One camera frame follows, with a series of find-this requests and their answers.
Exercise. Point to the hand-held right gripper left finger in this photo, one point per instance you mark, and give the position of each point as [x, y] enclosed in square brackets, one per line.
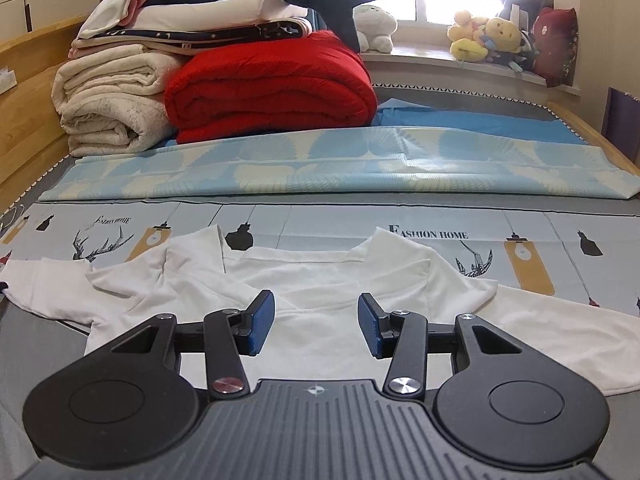
[260, 325]

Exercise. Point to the cream folded quilt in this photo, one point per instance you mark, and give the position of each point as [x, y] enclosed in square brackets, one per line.
[110, 95]

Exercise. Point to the purple paper bag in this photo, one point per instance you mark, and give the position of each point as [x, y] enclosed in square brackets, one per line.
[622, 120]

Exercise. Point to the red folded blanket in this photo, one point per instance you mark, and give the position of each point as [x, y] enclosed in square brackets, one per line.
[270, 90]

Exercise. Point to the light blue patterned sheet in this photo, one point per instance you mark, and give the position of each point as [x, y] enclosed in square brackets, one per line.
[300, 165]

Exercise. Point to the plain blue sheet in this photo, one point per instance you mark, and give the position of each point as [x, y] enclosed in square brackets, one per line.
[475, 120]

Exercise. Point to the white and pink cloth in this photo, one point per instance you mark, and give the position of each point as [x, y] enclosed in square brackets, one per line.
[120, 5]

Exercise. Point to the navy star-print blanket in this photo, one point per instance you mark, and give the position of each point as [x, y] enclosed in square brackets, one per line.
[225, 35]

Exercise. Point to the white plush toy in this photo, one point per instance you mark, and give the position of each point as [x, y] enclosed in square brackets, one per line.
[375, 27]

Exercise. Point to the white folded sheet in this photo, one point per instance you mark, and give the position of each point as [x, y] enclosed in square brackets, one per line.
[215, 10]

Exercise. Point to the white long-sleeve shirt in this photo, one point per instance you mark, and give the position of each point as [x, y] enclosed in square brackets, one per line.
[320, 280]

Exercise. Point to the pale yellow plush toy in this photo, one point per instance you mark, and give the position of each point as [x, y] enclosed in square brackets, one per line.
[465, 37]

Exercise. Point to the dark red cushion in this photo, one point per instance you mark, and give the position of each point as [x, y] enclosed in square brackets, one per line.
[555, 45]

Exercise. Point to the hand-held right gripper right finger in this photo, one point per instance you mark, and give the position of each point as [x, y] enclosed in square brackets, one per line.
[370, 325]

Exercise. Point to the yellow-headed plush doll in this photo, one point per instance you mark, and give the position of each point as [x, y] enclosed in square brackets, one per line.
[502, 35]

